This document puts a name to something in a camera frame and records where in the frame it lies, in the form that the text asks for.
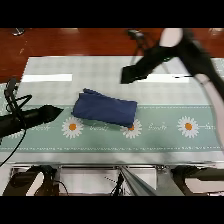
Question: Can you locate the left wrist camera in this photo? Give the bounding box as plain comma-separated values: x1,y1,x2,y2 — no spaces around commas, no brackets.
3,77,33,116

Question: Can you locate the black cable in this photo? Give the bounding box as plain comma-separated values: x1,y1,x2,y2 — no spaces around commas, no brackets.
0,128,28,168
104,172,126,197

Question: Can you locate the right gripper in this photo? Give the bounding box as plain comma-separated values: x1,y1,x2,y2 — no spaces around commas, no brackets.
120,59,155,85

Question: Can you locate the blue shirt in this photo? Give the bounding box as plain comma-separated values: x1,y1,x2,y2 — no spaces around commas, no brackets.
71,87,139,129

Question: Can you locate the silver frame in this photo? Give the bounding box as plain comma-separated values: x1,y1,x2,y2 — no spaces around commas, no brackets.
6,161,224,197

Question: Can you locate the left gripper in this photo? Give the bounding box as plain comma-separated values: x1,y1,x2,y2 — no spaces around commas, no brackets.
34,104,65,126

